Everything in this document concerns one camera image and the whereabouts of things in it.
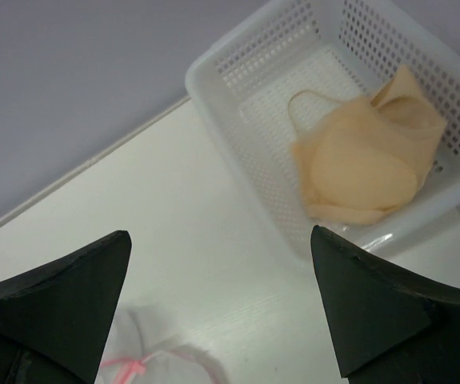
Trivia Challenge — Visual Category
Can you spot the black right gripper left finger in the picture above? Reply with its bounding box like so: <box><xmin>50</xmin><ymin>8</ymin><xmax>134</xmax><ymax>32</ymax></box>
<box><xmin>0</xmin><ymin>230</ymin><xmax>132</xmax><ymax>383</ymax></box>

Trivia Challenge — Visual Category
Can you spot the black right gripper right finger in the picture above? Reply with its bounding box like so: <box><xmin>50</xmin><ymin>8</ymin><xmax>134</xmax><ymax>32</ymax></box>
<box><xmin>310</xmin><ymin>226</ymin><xmax>460</xmax><ymax>383</ymax></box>

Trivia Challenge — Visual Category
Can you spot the white mesh laundry bag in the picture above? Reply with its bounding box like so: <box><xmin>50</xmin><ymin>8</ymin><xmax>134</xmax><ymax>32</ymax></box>
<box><xmin>94</xmin><ymin>304</ymin><xmax>229</xmax><ymax>384</ymax></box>

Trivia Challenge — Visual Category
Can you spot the beige bra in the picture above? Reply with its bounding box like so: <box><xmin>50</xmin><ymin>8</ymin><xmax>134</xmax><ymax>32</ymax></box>
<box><xmin>291</xmin><ymin>65</ymin><xmax>447</xmax><ymax>225</ymax></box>

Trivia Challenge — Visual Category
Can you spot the white perforated plastic basket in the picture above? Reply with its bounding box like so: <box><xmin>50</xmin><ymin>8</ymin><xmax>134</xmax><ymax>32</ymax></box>
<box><xmin>186</xmin><ymin>1</ymin><xmax>460</xmax><ymax>269</ymax></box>

